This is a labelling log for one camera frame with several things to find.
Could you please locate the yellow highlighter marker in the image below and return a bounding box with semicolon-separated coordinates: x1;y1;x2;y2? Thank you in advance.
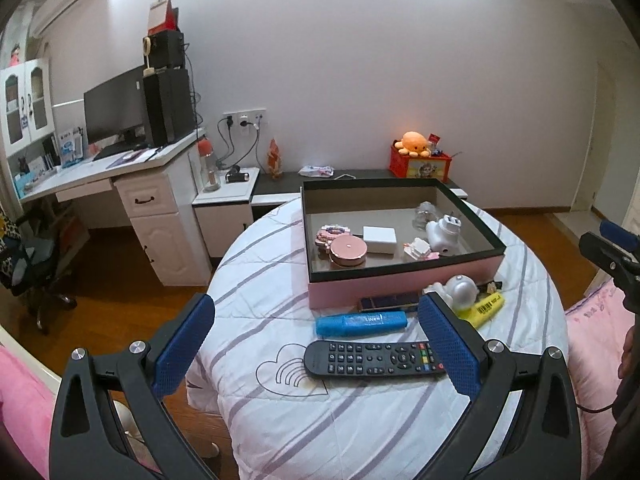
457;292;504;330

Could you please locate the white silver toy camera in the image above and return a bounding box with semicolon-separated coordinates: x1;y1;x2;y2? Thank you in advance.
422;274;480;313

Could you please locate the blue highlighter marker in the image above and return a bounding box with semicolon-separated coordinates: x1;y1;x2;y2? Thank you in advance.
316;311;408;338

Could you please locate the pink pillow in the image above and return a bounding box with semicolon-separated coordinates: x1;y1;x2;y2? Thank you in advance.
565;281;634;479

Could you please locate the clear glass bottle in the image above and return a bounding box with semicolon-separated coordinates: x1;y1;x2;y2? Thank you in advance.
412;202;442;231

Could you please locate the red storage crate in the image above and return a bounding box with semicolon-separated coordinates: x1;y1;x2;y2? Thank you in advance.
388;146;452;183

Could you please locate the white pink brick model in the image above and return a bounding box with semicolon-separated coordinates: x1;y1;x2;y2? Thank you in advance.
404;237;439;261

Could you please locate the black office chair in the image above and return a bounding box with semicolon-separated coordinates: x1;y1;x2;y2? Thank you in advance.
1;207;77;335

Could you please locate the dark blue small box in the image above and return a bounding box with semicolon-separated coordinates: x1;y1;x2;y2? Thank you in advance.
358;292;420;312

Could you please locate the white quilted striped tablecloth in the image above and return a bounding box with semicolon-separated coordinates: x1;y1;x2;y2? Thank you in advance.
185;197;572;480

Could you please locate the orange octopus plush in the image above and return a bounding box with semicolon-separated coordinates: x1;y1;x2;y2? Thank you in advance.
394;131;431;157

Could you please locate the black tv remote control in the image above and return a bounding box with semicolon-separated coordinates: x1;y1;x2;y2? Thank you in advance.
303;340;446;379

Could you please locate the white rectangular box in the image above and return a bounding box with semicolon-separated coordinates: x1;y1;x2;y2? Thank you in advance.
362;226;397;255

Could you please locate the pink box with black rim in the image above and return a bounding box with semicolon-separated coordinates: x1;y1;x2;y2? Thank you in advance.
300;179;506;309

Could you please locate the white desk with drawers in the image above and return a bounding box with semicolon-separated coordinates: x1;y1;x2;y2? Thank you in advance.
20;129;213;286

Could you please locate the rose gold round compact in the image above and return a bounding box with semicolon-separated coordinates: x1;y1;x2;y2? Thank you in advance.
329;234;368;266

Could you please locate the white low cabinet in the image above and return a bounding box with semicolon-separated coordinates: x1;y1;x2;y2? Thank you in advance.
192;167;259;259

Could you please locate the pink brick donut model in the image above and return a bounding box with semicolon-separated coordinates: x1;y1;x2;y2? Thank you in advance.
314;224;352;254

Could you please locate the bottle with red cap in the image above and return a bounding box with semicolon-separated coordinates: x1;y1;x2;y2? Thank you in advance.
198;136;220;192

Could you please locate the crumpled tissue pack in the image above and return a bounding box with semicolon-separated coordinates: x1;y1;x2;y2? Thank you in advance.
298;165;334;178

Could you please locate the white glass door cabinet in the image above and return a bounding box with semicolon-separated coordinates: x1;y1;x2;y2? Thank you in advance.
1;58;55;156

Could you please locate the black small webcam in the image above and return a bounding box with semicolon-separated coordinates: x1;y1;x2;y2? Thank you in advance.
226;165;250;183

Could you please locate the dark low shelf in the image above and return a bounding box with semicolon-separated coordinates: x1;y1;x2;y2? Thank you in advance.
249;168;469;208

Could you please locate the black computer monitor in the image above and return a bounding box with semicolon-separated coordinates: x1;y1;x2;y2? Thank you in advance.
84;66;144;144

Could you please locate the orange figurine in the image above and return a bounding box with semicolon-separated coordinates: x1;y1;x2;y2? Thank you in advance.
267;139;282;180

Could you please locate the black computer tower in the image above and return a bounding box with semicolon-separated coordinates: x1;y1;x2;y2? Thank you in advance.
142;68;196;148

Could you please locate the black speaker box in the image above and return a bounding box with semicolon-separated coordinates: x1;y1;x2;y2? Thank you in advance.
149;29;186;68

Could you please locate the red white paper box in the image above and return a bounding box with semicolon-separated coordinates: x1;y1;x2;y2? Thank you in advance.
148;0;178;36

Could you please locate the white wall power outlet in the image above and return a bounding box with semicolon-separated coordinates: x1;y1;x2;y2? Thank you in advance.
222;108;267;134

